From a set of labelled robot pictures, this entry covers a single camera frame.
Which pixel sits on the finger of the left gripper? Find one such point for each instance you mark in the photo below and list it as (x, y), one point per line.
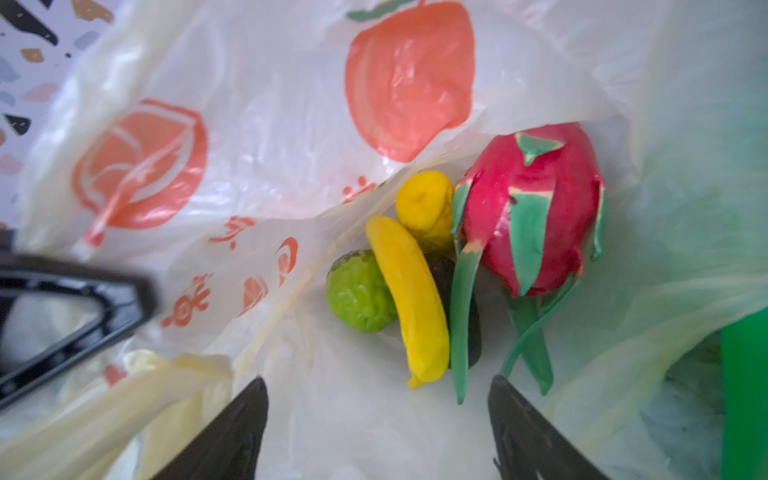
(57, 314)

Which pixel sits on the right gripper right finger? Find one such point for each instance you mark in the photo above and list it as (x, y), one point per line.
(528, 446)

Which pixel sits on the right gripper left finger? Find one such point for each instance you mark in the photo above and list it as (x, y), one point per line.
(229, 447)

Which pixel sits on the yellow banana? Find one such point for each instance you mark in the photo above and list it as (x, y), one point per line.
(418, 304)

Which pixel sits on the cream plastic bag orange print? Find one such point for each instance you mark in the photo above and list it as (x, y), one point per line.
(232, 150)

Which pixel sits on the green custard apple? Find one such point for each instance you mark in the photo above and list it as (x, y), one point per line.
(357, 293)

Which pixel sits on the pink dragon fruit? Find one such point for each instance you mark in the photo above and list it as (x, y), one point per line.
(527, 210)

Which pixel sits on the yellow lemon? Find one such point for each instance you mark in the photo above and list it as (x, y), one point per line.
(424, 208)

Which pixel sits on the green plastic basket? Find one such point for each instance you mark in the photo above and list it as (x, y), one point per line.
(744, 355)

